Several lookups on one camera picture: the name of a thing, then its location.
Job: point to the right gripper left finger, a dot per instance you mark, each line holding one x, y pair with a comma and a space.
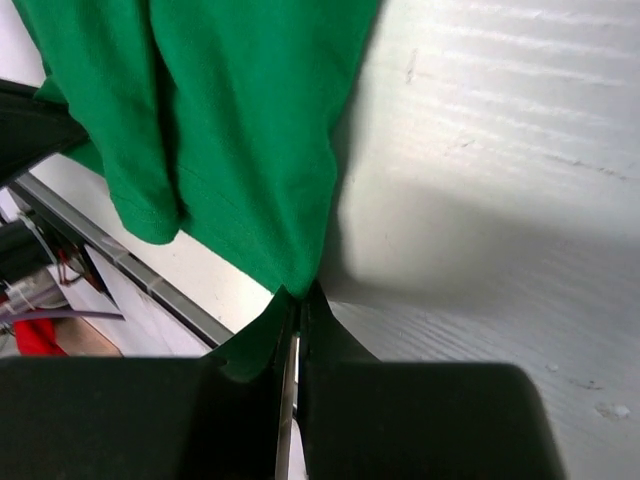
283, 321

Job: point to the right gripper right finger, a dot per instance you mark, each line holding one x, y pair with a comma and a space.
326, 344

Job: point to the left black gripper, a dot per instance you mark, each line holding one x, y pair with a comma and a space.
32, 130

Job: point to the green t shirt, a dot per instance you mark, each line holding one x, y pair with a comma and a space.
209, 126

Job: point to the red object under table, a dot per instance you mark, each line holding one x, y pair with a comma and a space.
37, 338

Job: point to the aluminium table rail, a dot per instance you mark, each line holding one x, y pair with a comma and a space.
75, 225

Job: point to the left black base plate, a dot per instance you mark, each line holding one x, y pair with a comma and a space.
22, 254

